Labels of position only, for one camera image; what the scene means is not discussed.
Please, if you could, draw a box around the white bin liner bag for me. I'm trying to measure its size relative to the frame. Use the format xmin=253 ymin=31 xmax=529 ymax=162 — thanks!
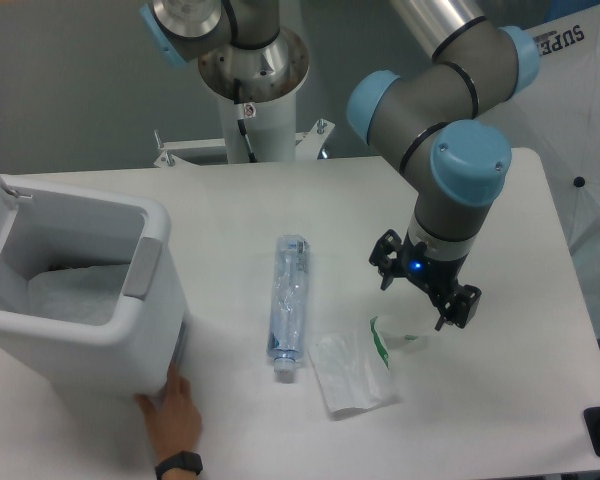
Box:
xmin=28 ymin=264 xmax=129 ymax=326

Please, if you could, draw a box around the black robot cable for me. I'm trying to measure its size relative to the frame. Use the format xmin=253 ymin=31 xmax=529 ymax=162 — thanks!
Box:
xmin=232 ymin=77 xmax=258 ymax=164

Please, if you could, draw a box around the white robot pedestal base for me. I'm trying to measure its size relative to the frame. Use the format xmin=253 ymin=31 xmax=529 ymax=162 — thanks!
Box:
xmin=154 ymin=90 xmax=335 ymax=168

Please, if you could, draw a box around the clear plastic cup green print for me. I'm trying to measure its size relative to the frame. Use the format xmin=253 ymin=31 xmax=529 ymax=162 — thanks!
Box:
xmin=369 ymin=315 xmax=429 ymax=365

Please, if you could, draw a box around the person's hand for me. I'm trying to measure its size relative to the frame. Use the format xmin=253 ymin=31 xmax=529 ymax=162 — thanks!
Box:
xmin=134 ymin=363 xmax=202 ymax=462

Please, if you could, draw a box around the white umbrella with lettering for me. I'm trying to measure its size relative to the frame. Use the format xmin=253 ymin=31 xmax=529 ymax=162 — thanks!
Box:
xmin=515 ymin=1 xmax=600 ymax=252

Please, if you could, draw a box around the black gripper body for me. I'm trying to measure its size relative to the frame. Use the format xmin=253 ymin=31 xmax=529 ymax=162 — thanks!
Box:
xmin=396 ymin=238 xmax=467 ymax=307

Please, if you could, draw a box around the black wrist watch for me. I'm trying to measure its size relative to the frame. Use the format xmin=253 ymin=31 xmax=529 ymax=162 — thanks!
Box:
xmin=155 ymin=451 xmax=203 ymax=480

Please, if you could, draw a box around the white trash can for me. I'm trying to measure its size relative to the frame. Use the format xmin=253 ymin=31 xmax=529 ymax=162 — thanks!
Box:
xmin=0 ymin=175 xmax=188 ymax=396

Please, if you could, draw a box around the crushed clear plastic bottle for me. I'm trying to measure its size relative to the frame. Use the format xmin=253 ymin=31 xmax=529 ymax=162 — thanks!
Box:
xmin=267 ymin=234 xmax=311 ymax=376

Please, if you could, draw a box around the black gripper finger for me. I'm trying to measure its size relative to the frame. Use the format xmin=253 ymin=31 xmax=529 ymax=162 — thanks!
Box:
xmin=369 ymin=229 xmax=403 ymax=290
xmin=434 ymin=284 xmax=482 ymax=331

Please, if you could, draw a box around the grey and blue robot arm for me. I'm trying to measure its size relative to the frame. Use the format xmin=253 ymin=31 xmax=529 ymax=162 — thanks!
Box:
xmin=140 ymin=1 xmax=540 ymax=327

